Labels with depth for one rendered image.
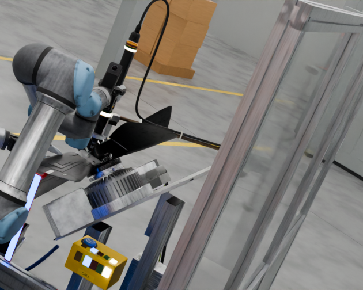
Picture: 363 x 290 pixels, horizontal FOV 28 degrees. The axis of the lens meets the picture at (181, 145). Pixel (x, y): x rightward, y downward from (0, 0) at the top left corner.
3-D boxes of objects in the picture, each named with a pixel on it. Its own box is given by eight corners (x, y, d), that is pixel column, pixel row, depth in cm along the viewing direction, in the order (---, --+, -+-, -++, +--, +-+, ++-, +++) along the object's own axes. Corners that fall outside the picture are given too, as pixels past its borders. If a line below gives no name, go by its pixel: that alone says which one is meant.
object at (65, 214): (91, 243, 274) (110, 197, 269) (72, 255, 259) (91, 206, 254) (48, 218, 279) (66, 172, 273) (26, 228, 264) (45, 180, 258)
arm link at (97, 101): (70, 113, 228) (79, 89, 225) (80, 107, 238) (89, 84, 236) (92, 123, 227) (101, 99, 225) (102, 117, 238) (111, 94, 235)
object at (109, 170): (99, 178, 284) (97, 173, 284) (129, 164, 279) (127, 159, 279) (83, 184, 271) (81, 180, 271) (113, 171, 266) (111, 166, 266)
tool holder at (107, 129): (109, 136, 269) (118, 112, 266) (112, 142, 262) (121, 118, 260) (86, 129, 266) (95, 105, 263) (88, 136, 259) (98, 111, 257)
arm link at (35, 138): (-33, 225, 199) (58, 52, 205) (14, 250, 197) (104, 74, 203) (-50, 223, 187) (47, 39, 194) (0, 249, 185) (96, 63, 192)
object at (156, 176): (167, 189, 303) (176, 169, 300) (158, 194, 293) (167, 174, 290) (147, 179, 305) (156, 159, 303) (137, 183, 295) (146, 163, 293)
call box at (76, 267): (117, 285, 234) (129, 257, 231) (104, 295, 225) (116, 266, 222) (76, 260, 238) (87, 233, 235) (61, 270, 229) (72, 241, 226)
